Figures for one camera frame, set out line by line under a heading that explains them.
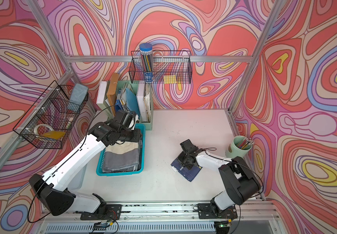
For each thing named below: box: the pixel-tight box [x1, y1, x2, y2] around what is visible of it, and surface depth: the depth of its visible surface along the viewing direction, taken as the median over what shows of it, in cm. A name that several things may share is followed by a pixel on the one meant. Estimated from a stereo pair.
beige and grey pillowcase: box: [102, 140, 141, 173], surface depth 85 cm
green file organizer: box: [100, 79, 154, 131], surface depth 97 cm
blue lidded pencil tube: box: [139, 42, 154, 84], surface depth 78 cm
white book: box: [96, 80, 108, 105], surface depth 90 cm
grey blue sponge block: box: [69, 82, 89, 106], surface depth 83 cm
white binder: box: [136, 83, 148, 122], surface depth 98 cm
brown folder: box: [106, 72, 119, 118], surface depth 92 cm
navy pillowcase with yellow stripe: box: [170, 157, 203, 182], surface depth 88 cm
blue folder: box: [125, 87, 141, 120], surface depth 98 cm
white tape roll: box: [34, 123, 55, 136], surface depth 68 cm
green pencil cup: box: [224, 135, 253, 159], surface depth 85 cm
